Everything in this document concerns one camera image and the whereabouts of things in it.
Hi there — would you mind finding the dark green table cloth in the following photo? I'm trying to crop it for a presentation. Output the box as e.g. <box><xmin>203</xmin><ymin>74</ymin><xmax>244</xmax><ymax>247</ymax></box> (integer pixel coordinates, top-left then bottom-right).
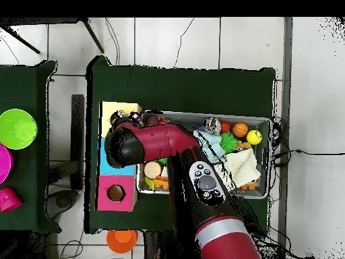
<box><xmin>0</xmin><ymin>59</ymin><xmax>61</xmax><ymax>234</ymax></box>
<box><xmin>84</xmin><ymin>55</ymin><xmax>277</xmax><ymax>238</ymax></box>

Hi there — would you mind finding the crushed silver drink can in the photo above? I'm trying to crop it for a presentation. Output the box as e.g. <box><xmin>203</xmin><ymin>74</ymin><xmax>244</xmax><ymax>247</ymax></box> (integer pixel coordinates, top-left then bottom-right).
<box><xmin>203</xmin><ymin>117</ymin><xmax>222</xmax><ymax>136</ymax></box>

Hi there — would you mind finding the black flat stand bar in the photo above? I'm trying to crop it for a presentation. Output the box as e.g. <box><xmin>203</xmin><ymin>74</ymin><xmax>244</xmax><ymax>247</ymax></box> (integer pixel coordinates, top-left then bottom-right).
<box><xmin>70</xmin><ymin>94</ymin><xmax>85</xmax><ymax>191</ymax></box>

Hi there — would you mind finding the orange toy basketball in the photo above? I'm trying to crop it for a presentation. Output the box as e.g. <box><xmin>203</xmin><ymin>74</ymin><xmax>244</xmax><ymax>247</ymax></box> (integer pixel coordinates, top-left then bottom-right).
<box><xmin>232</xmin><ymin>121</ymin><xmax>249</xmax><ymax>138</ymax></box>

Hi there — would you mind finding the cream cloth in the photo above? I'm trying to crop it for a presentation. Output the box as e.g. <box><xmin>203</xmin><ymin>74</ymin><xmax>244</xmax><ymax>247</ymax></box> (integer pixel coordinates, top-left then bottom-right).
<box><xmin>215</xmin><ymin>148</ymin><xmax>261</xmax><ymax>191</ymax></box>

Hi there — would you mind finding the lime green plastic bowl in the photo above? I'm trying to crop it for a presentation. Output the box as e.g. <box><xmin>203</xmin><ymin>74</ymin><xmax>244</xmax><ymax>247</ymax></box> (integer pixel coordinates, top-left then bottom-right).
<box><xmin>0</xmin><ymin>108</ymin><xmax>38</xmax><ymax>150</ymax></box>

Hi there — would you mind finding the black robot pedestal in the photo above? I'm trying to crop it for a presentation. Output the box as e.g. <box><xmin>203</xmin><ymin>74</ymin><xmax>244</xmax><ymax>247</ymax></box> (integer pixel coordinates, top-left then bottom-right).
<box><xmin>142</xmin><ymin>230</ymin><xmax>175</xmax><ymax>259</ymax></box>

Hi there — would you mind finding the orange toothed toy block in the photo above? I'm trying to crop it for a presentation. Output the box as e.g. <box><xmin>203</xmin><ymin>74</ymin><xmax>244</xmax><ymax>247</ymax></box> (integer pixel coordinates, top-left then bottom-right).
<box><xmin>154</xmin><ymin>175</ymin><xmax>170</xmax><ymax>190</ymax></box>

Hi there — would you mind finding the orange plastic cup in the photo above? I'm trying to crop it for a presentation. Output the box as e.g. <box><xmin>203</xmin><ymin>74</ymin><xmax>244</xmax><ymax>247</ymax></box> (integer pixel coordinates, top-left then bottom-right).
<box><xmin>106</xmin><ymin>229</ymin><xmax>139</xmax><ymax>254</ymax></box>

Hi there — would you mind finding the clear mesh bin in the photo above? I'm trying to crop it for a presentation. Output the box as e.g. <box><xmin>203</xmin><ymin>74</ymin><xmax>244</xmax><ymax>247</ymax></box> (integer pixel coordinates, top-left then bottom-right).
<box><xmin>135</xmin><ymin>109</ymin><xmax>272</xmax><ymax>200</ymax></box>

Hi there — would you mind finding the wooden box with three holes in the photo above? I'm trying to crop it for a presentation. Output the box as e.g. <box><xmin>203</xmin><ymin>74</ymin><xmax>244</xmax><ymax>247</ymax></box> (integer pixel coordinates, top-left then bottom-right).
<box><xmin>94</xmin><ymin>100</ymin><xmax>143</xmax><ymax>212</ymax></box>

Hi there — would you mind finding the black power cable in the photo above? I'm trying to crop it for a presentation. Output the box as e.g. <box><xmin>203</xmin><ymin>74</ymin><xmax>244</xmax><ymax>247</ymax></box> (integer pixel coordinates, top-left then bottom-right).
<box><xmin>269</xmin><ymin>115</ymin><xmax>345</xmax><ymax>168</ymax></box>

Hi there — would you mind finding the magenta plastic bowl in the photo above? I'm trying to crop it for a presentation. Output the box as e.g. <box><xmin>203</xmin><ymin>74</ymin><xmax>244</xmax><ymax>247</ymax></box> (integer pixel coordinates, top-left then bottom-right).
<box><xmin>0</xmin><ymin>144</ymin><xmax>13</xmax><ymax>185</ymax></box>

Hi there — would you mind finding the yellow smiley ball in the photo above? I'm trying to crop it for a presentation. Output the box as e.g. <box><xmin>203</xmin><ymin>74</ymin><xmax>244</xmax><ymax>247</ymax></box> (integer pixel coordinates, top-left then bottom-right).
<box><xmin>246</xmin><ymin>129</ymin><xmax>263</xmax><ymax>146</ymax></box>

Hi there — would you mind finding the plain green spiky ball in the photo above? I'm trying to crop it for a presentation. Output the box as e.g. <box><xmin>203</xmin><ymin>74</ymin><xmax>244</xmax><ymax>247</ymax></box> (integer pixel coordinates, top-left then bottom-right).
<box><xmin>219</xmin><ymin>132</ymin><xmax>239</xmax><ymax>154</ymax></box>

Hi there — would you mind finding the pink-red plastic cup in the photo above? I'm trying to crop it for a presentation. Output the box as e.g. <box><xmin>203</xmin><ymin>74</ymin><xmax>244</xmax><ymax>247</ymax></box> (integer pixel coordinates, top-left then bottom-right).
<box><xmin>0</xmin><ymin>187</ymin><xmax>23</xmax><ymax>213</ymax></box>

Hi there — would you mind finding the grey round stand base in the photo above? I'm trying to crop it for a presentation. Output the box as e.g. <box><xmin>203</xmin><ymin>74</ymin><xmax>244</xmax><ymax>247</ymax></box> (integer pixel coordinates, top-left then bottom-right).
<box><xmin>46</xmin><ymin>190</ymin><xmax>80</xmax><ymax>219</ymax></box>

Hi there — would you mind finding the light blue cloth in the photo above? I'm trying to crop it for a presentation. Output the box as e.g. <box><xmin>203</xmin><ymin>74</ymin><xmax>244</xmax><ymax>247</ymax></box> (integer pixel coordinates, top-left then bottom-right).
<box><xmin>193</xmin><ymin>129</ymin><xmax>226</xmax><ymax>164</ymax></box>

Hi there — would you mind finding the black tripod stand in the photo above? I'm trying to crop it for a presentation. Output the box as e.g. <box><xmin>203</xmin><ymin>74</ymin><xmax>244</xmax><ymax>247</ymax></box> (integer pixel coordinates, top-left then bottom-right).
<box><xmin>0</xmin><ymin>17</ymin><xmax>105</xmax><ymax>55</ymax></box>

